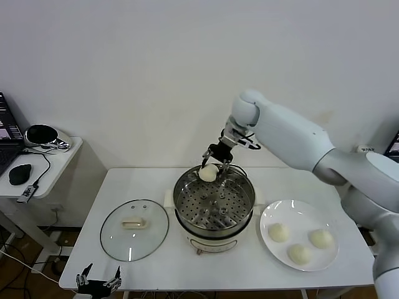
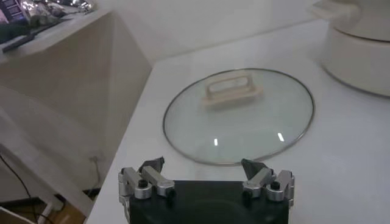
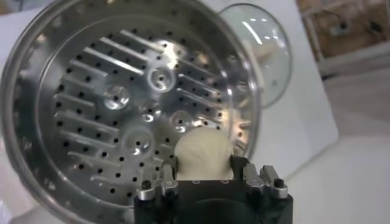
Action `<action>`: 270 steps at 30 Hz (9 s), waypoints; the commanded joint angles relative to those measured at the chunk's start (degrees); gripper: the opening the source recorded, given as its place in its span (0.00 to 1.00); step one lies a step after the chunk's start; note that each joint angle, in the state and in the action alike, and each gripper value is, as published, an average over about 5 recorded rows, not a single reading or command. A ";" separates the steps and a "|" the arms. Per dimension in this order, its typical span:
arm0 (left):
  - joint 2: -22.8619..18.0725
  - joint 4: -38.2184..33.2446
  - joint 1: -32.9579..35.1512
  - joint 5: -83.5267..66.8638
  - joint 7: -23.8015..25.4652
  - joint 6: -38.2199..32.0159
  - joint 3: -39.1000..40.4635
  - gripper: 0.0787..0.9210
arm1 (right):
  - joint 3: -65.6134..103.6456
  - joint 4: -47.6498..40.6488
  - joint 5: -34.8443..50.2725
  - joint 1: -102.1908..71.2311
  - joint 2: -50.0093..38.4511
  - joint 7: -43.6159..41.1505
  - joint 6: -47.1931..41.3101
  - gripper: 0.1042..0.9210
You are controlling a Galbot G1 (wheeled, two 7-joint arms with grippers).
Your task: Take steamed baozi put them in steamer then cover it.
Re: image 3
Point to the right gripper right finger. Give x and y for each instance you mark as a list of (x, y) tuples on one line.
[(262, 179)]

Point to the white steamed baozi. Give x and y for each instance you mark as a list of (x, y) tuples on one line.
[(202, 155)]

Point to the perforated steel steamer basket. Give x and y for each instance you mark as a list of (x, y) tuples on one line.
[(91, 121)]

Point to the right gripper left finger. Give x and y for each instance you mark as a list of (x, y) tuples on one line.
[(158, 187)]

